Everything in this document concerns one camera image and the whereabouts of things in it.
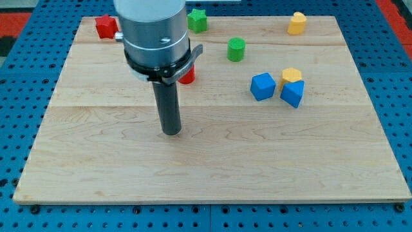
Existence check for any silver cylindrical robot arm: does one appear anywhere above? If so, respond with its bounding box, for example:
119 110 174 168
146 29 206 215
113 0 191 81

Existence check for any blue cube block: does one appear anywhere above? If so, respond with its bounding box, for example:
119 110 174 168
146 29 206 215
250 73 276 101

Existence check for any blue triangle block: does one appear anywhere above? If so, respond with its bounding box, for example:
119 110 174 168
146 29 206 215
280 81 305 108

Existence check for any red cylinder block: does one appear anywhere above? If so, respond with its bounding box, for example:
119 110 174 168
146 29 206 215
178 65 196 84

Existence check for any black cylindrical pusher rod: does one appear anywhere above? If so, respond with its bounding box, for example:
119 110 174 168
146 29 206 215
152 82 182 135

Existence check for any light wooden board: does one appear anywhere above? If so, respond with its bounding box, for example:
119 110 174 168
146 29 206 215
13 16 411 205

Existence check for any green cylinder block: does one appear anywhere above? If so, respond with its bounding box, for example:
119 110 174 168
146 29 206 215
227 37 246 62

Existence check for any yellow hexagon block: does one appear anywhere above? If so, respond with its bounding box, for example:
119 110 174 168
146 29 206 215
279 67 303 91

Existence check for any green star block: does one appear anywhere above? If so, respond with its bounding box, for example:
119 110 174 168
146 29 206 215
187 9 208 34

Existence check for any yellow heart block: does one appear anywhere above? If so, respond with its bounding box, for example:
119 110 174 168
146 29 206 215
287 12 307 35

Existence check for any red star block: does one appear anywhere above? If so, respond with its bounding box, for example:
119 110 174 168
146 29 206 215
95 14 118 39

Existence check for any black clamp ring with lever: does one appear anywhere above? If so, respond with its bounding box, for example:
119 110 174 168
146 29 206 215
124 44 204 86

